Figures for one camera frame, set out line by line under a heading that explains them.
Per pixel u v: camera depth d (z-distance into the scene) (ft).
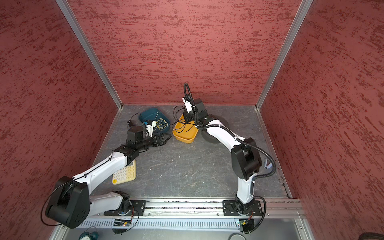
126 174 2.73
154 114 3.69
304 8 2.34
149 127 2.50
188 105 2.53
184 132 3.12
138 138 2.16
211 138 3.28
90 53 2.89
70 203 1.33
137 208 2.44
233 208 2.42
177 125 3.33
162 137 2.40
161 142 2.42
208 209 2.48
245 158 1.60
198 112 2.20
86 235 2.08
